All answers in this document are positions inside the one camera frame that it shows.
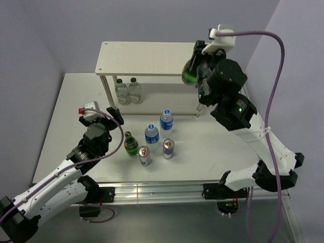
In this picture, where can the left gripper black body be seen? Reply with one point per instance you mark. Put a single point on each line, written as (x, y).
(109, 126)

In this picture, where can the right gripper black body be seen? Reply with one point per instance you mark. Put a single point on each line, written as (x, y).
(215, 58)

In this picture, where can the green glass bottle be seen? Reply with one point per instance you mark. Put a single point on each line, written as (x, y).
(189, 72)
(131, 145)

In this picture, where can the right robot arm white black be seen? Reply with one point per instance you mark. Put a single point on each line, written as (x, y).
(275, 169)

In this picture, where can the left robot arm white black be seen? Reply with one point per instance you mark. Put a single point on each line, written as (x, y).
(67, 184)

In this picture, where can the white two-tier wooden shelf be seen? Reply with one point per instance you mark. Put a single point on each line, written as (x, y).
(157, 67)

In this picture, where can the clear soda water bottle left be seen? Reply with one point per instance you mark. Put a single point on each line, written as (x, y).
(122, 92)

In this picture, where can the clear soda water bottle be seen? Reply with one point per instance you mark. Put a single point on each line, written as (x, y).
(122, 92)
(135, 91)

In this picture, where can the clear soda water bottle right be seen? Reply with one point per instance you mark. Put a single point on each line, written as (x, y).
(135, 91)

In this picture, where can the water bottle blue cap front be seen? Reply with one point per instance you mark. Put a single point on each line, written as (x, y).
(152, 137)

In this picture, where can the water bottle blue cap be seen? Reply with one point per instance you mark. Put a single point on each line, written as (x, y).
(166, 123)
(152, 137)

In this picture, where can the silver energy drink can left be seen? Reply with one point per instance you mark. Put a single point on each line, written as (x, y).
(144, 156)

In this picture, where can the silver energy drink can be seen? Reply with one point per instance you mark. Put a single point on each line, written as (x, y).
(144, 156)
(168, 148)

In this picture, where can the water bottle blue cap rear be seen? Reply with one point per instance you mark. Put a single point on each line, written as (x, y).
(166, 123)

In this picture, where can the silver energy drink can right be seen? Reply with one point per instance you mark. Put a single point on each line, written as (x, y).
(168, 148)

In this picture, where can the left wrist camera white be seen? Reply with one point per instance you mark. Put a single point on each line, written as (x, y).
(89, 111)

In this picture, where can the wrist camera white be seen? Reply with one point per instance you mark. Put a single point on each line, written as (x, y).
(89, 111)
(223, 42)

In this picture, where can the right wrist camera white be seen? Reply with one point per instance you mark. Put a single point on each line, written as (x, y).
(223, 42)

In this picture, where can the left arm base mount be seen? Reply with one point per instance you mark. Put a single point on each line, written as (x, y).
(95, 201)

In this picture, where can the aluminium frame rail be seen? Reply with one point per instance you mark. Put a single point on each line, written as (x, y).
(204, 150)

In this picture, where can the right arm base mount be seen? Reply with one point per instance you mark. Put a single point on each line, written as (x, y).
(229, 203)

